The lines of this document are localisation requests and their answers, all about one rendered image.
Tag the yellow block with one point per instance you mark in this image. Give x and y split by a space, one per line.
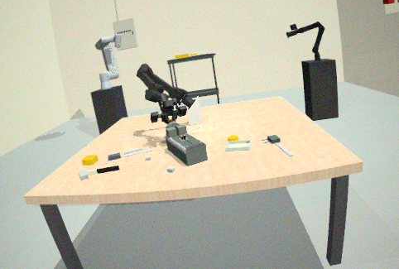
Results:
90 160

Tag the yellow cylinder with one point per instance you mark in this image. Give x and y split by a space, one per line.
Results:
233 138

